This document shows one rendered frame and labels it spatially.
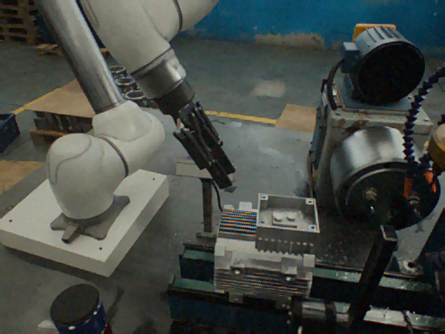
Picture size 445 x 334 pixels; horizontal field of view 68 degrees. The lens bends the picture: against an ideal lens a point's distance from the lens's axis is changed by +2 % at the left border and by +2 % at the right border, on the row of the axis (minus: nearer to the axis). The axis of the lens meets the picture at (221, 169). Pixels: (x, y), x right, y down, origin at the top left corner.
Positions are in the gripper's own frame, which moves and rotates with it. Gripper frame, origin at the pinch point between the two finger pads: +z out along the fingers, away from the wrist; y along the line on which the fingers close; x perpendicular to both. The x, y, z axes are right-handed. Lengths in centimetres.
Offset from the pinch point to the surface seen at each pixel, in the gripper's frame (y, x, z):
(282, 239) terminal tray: -10.9, -8.2, 13.9
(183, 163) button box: 17.3, 17.9, 3.1
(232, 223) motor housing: -7.2, 1.2, 9.4
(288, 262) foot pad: -12.9, -7.8, 18.2
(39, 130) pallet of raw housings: 178, 225, -10
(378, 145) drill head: 21.9, -30.8, 21.7
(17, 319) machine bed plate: -20, 62, 9
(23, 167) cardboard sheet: 139, 225, 5
